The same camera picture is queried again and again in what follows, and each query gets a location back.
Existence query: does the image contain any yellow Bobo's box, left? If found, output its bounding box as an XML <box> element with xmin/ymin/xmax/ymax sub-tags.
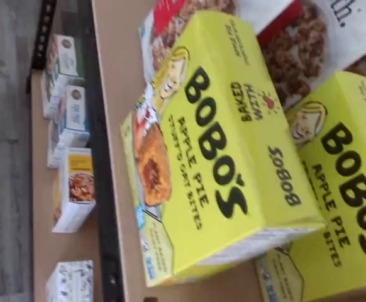
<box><xmin>119</xmin><ymin>9</ymin><xmax>326</xmax><ymax>288</ymax></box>

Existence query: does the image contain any yellow bobo's box,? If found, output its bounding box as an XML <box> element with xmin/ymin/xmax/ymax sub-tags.
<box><xmin>119</xmin><ymin>9</ymin><xmax>326</xmax><ymax>288</ymax></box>
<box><xmin>254</xmin><ymin>70</ymin><xmax>366</xmax><ymax>302</ymax></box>

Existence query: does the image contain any wooden shelf board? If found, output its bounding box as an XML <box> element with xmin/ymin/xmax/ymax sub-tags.
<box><xmin>28</xmin><ymin>67</ymin><xmax>109</xmax><ymax>302</ymax></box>
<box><xmin>91</xmin><ymin>0</ymin><xmax>366</xmax><ymax>302</ymax></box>

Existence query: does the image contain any red white cereal box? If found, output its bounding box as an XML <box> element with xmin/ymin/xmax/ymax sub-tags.
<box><xmin>138</xmin><ymin>0</ymin><xmax>299</xmax><ymax>92</ymax></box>

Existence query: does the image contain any yellow white granola box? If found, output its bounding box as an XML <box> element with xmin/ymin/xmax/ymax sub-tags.
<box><xmin>51</xmin><ymin>147</ymin><xmax>97</xmax><ymax>235</ymax></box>

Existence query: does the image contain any blue granola box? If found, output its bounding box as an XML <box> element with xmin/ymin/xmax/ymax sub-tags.
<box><xmin>46</xmin><ymin>84</ymin><xmax>92</xmax><ymax>170</ymax></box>

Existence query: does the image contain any green granola box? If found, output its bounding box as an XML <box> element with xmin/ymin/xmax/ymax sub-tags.
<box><xmin>40</xmin><ymin>33</ymin><xmax>85</xmax><ymax>120</ymax></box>

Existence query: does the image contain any yellow Bobo's box, right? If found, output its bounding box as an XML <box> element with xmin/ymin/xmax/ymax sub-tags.
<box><xmin>254</xmin><ymin>70</ymin><xmax>366</xmax><ymax>302</ymax></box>

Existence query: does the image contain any white patterned box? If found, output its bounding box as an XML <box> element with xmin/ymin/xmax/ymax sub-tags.
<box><xmin>45</xmin><ymin>259</ymin><xmax>95</xmax><ymax>302</ymax></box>

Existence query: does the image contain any red label granola bag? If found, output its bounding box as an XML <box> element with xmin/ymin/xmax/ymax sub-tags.
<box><xmin>257</xmin><ymin>0</ymin><xmax>366</xmax><ymax>109</ymax></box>

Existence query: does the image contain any black perforated shelf post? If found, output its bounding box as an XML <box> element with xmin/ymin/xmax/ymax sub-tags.
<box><xmin>31</xmin><ymin>0</ymin><xmax>58</xmax><ymax>71</ymax></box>

